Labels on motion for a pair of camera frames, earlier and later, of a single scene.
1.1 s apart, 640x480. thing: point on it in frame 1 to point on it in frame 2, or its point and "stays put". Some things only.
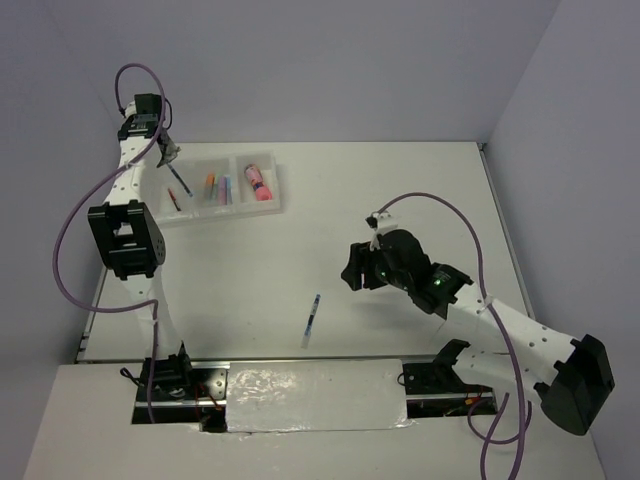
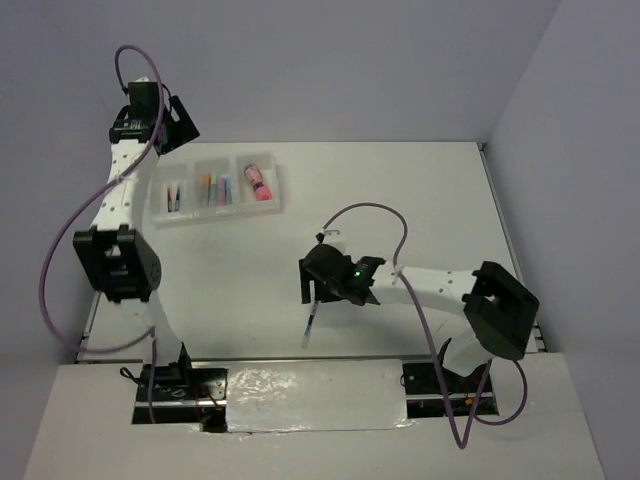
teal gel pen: x=178 y=177 to x=177 y=201
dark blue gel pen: x=310 y=322 stays put
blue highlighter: x=229 y=190 stays put
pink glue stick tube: x=262 y=192 stays put
